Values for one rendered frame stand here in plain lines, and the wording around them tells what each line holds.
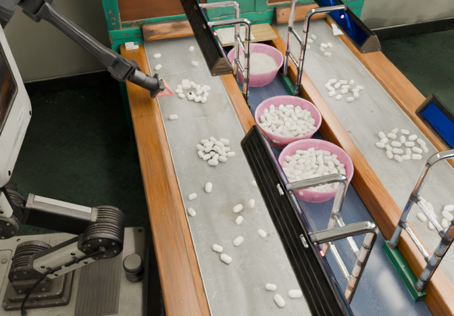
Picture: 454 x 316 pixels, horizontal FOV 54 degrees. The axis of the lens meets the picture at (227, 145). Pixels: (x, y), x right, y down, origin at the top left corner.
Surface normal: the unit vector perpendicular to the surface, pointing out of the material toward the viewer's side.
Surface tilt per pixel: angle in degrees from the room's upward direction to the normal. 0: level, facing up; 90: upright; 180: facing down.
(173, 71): 0
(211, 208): 0
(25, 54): 90
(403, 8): 88
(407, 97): 0
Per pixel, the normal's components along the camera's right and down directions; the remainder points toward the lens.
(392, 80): 0.00, -0.73
